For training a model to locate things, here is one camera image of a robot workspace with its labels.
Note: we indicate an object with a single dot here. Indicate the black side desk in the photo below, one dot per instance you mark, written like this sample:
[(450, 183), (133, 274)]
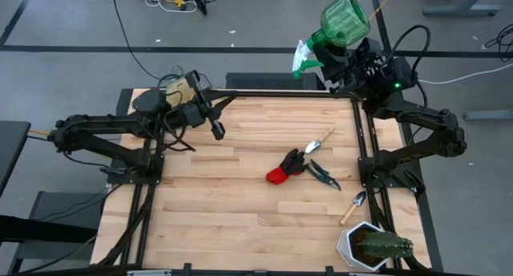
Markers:
[(12, 147)]

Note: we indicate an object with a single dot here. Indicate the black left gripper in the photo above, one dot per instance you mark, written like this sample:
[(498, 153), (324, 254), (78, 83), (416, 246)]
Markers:
[(194, 115)]

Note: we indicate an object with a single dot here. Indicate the white hexagonal plant pot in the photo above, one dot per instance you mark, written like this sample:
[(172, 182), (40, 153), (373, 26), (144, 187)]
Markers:
[(344, 248)]

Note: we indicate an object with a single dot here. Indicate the grey desk leg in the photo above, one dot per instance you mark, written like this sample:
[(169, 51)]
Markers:
[(461, 10)]

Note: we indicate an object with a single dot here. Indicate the green cactus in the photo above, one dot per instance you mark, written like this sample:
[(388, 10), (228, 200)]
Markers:
[(384, 246)]

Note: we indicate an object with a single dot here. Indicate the black flat beam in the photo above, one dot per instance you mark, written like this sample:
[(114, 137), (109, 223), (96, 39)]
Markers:
[(40, 230)]

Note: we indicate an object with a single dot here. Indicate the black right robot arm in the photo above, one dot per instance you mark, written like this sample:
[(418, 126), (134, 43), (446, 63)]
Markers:
[(421, 115)]

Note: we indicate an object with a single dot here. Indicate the black stand leg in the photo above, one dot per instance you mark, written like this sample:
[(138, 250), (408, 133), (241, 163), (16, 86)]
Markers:
[(198, 1)]

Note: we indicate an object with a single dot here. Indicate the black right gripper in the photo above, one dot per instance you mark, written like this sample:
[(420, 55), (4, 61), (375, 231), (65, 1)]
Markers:
[(364, 67)]

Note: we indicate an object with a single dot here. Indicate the green pruning shears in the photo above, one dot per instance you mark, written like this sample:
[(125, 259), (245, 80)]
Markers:
[(322, 173)]

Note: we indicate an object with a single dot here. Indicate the red and black gardening glove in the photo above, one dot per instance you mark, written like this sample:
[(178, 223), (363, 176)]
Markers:
[(290, 163)]

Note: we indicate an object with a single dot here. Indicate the grey desk foot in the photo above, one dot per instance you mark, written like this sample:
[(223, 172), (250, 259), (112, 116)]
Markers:
[(489, 115)]

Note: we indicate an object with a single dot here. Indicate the green spray bottle white nozzle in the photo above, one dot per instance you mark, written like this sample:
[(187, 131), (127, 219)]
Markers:
[(344, 21)]

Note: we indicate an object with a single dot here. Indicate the black perforated computer tower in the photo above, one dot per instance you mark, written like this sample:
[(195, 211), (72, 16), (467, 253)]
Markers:
[(272, 81)]

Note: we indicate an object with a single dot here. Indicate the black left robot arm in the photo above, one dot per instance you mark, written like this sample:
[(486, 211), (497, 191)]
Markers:
[(100, 125)]

